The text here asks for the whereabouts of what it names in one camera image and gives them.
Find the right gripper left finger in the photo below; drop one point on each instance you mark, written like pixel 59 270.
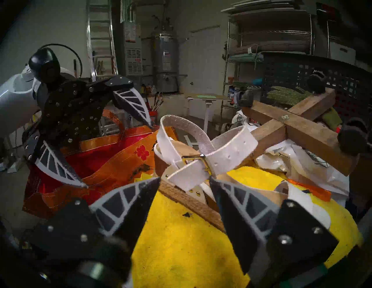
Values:
pixel 122 212

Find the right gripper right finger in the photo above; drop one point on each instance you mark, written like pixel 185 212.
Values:
pixel 255 226

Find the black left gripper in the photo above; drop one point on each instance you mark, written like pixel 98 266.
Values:
pixel 72 110

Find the red orange tote bag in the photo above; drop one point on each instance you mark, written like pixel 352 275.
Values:
pixel 116 171

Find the orange bucket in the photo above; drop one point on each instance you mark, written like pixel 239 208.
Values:
pixel 153 113

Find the orange scissors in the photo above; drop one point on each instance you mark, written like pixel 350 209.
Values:
pixel 314 191

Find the white printed plastic bag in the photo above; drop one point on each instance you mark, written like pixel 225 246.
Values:
pixel 279 159

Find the yellow towel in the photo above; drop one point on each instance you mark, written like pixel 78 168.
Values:
pixel 180 255

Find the grey furnace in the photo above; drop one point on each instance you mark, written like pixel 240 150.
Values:
pixel 132 49

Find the aluminium ladder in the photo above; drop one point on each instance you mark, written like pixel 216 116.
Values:
pixel 88 34

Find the grey water heater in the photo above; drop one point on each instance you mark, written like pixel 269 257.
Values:
pixel 165 61

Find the wooden cross caster dolly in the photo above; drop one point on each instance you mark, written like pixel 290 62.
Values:
pixel 305 133

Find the wood top rolling table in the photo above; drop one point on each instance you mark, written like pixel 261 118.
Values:
pixel 206 96

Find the white panel door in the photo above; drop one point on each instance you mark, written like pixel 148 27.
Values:
pixel 203 61

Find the green knit glove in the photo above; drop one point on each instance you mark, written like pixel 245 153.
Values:
pixel 284 94

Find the blue white product box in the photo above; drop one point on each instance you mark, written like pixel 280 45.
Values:
pixel 233 93

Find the black mesh basket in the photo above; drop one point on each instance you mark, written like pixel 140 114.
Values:
pixel 290 69

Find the pale teal seat cushion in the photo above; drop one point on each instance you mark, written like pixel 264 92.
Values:
pixel 244 58

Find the olive seat cushion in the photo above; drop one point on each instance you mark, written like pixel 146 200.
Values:
pixel 270 46

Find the white storage bin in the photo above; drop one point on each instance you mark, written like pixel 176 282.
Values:
pixel 343 52

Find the white flat boards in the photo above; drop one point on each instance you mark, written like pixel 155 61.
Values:
pixel 261 7

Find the red snowman sign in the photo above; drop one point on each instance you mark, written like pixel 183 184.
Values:
pixel 328 10

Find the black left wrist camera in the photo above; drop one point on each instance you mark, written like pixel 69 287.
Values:
pixel 44 65

